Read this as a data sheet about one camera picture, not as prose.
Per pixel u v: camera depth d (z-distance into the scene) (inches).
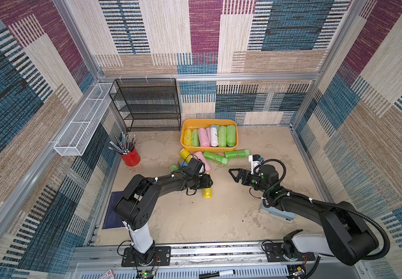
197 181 31.3
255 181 29.5
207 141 41.1
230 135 42.1
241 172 29.9
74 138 28.1
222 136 41.7
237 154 40.2
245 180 29.9
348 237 16.7
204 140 41.3
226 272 27.6
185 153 41.0
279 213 31.6
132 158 38.1
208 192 34.6
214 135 41.6
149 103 42.6
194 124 46.3
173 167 37.7
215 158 40.1
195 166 29.5
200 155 40.2
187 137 43.4
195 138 42.9
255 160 31.2
